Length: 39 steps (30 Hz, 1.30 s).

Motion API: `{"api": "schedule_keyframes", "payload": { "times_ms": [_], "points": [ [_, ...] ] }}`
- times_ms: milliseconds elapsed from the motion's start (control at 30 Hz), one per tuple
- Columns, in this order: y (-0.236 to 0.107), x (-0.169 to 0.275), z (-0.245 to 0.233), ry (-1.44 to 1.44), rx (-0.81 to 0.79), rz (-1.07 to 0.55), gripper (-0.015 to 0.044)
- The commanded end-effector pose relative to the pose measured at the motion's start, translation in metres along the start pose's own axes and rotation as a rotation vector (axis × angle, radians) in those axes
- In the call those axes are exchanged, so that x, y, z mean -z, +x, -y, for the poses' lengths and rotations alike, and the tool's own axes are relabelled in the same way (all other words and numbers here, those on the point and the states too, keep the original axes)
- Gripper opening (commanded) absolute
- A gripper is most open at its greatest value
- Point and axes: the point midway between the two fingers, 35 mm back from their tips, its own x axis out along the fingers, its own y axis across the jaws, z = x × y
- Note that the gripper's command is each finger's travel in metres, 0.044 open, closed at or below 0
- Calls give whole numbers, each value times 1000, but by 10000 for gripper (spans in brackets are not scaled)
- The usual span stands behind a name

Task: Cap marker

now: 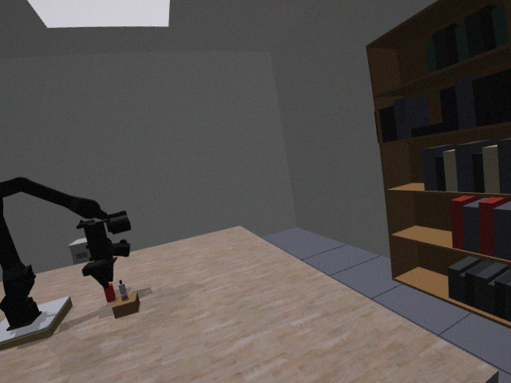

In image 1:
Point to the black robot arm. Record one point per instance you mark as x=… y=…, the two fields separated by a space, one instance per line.
x=20 y=310

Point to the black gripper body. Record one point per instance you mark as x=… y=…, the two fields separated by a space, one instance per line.
x=98 y=251

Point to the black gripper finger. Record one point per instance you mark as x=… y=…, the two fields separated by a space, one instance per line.
x=102 y=278
x=110 y=271

